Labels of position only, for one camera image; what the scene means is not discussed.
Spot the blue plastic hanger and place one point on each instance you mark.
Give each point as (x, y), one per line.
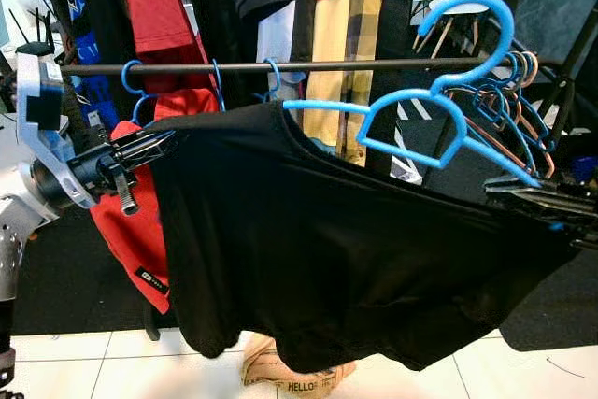
(277, 72)
(510, 33)
(123, 77)

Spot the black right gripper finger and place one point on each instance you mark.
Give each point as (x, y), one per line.
(537, 209)
(533, 192)

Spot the white hanging garment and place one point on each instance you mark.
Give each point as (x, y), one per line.
(276, 44)

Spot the blue black sports jersey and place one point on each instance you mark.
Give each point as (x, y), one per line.
(89, 49)

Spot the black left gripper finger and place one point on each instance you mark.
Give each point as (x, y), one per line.
(145, 143)
(145, 160)

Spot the brown paper bag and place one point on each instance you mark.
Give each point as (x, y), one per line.
(299, 378)

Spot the black T-shirt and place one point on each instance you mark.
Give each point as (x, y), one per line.
(327, 249)

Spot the black wifi router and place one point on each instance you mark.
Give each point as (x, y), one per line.
(35, 48)

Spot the red shorts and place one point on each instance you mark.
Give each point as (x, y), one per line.
(131, 240)

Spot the yellow plaid garment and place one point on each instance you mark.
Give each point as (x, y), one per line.
(332, 35)

